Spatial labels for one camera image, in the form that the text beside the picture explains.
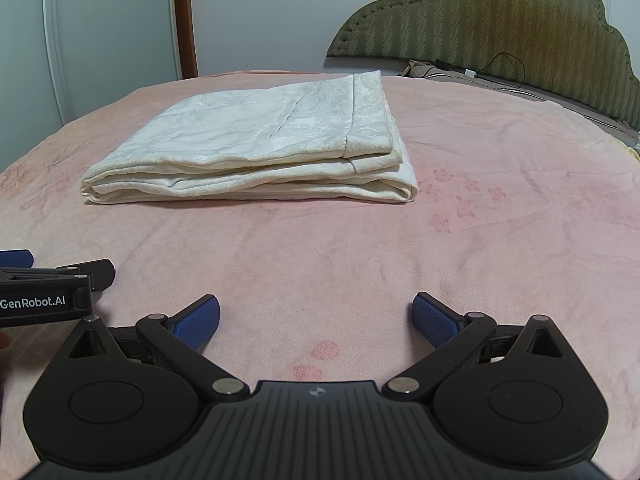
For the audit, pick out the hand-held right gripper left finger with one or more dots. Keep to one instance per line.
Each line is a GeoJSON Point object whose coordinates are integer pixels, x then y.
{"type": "Point", "coordinates": [192, 322]}

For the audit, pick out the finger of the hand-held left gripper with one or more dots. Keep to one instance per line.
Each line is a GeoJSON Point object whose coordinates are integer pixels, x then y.
{"type": "Point", "coordinates": [100, 272]}
{"type": "Point", "coordinates": [15, 257]}

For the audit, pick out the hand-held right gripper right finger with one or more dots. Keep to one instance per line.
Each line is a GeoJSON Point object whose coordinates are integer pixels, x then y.
{"type": "Point", "coordinates": [436, 320]}

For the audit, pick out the white pants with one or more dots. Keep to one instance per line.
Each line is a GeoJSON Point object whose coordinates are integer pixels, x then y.
{"type": "Point", "coordinates": [250, 135]}

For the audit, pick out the pink blanket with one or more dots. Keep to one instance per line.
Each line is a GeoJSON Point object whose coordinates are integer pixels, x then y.
{"type": "Point", "coordinates": [350, 250]}

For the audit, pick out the white wardrobe with flower decals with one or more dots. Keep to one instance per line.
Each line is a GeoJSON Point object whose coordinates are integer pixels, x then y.
{"type": "Point", "coordinates": [100, 35]}

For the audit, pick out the white charger plug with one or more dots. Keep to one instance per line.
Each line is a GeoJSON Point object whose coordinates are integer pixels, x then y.
{"type": "Point", "coordinates": [470, 73]}

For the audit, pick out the grey bed sheet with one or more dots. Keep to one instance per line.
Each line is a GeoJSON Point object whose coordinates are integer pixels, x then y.
{"type": "Point", "coordinates": [550, 97]}

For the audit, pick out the yellow cloth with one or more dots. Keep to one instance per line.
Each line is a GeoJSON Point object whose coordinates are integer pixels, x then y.
{"type": "Point", "coordinates": [631, 146]}

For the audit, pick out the green padded headboard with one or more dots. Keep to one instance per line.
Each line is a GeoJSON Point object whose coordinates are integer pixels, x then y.
{"type": "Point", "coordinates": [500, 15]}

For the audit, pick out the brown wooden door frame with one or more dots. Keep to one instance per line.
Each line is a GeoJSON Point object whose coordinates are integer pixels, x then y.
{"type": "Point", "coordinates": [185, 15]}

